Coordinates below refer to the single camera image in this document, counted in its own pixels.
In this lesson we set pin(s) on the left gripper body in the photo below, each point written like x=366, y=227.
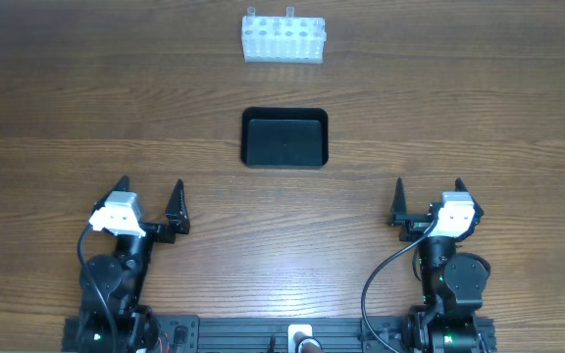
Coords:
x=157, y=233

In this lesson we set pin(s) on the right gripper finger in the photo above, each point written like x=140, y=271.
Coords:
x=460, y=185
x=399, y=201

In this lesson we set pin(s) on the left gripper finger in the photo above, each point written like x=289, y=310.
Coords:
x=121, y=185
x=178, y=211

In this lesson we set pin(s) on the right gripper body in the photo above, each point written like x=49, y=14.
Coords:
x=412, y=226

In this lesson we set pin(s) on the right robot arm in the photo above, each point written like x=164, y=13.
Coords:
x=464, y=282

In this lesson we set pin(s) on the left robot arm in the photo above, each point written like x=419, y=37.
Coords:
x=106, y=279

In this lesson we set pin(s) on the black tray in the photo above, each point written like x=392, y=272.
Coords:
x=285, y=142

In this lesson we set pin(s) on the white test tube rack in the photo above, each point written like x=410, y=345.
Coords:
x=282, y=49

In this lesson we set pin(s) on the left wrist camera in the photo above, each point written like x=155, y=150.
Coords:
x=118, y=213

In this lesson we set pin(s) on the mounting rail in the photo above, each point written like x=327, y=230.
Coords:
x=243, y=336

